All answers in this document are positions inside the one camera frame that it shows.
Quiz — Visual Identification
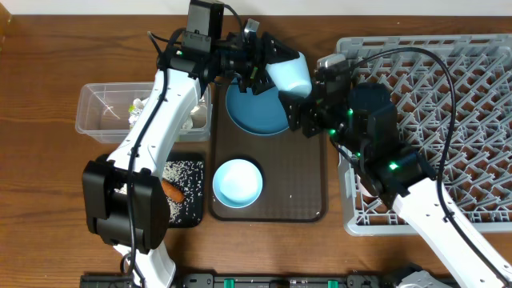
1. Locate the grey dishwasher rack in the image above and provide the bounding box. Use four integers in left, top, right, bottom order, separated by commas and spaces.
335, 34, 511, 233

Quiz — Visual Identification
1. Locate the pile of white rice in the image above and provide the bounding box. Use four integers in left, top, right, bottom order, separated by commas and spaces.
115, 160, 204, 225

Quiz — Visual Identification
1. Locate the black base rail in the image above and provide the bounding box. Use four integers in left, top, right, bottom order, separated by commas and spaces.
78, 263, 461, 288

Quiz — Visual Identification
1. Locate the pink cup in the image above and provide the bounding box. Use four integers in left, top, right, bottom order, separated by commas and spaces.
356, 175, 374, 198

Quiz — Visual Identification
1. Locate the dark brown serving tray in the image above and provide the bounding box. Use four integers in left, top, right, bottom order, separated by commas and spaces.
209, 87, 327, 222

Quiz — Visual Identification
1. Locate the orange carrot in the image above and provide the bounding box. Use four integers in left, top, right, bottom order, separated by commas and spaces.
162, 179, 185, 203

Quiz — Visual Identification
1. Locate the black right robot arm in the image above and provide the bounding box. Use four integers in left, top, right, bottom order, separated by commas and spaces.
278, 70, 511, 287

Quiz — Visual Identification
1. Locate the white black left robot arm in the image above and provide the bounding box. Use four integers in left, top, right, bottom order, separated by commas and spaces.
80, 28, 302, 287

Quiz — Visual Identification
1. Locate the clear plastic waste bin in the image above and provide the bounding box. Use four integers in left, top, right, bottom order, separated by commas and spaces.
75, 82, 213, 143

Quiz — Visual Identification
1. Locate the green snack wrapper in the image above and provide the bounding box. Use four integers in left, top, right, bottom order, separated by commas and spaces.
128, 105, 142, 129

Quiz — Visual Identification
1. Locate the light blue cup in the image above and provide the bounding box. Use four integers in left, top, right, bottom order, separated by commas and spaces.
266, 52, 312, 98

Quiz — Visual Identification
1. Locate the black tray with rice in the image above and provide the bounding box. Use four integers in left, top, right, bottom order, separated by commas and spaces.
94, 152, 206, 230

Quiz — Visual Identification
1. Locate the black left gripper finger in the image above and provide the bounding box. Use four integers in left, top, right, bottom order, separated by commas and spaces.
251, 74, 275, 95
262, 32, 300, 66

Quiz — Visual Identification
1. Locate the light blue bowl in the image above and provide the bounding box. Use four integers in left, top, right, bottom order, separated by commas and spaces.
212, 158, 263, 209

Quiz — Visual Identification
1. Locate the dark blue plate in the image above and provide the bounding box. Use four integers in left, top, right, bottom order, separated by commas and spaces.
226, 78, 289, 136

